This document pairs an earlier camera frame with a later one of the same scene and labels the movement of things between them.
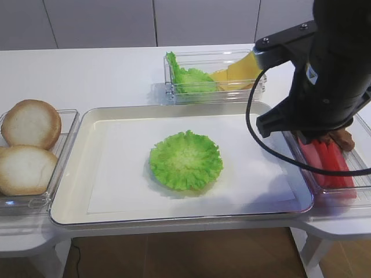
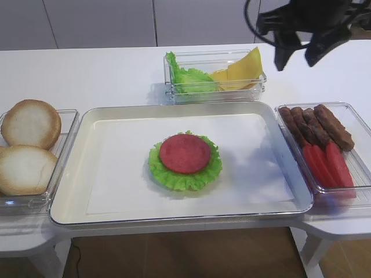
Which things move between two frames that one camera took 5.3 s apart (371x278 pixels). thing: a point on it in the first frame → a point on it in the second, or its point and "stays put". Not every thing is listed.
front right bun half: (25, 170) stays put
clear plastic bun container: (40, 204) stays put
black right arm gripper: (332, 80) → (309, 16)
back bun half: (31, 122) stays put
